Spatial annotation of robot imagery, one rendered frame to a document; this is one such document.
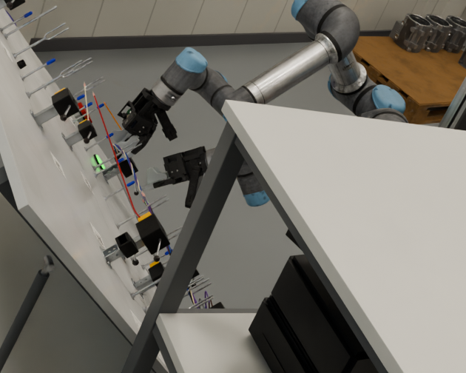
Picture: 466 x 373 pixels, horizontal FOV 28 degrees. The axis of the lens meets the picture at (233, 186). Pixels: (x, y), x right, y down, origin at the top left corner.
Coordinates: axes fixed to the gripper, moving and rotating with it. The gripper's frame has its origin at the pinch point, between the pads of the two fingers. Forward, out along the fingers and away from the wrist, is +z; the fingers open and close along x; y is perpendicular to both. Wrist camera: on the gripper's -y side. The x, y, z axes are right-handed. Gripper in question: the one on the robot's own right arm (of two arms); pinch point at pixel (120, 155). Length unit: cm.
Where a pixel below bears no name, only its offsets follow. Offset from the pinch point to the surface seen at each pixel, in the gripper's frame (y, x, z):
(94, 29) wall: -125, -279, 55
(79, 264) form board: 54, 87, -16
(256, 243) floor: -168, -104, 53
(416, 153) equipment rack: 28, 100, -66
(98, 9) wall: -118, -279, 43
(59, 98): 47, 37, -21
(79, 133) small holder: 27.0, 19.5, -8.5
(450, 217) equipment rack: 32, 116, -64
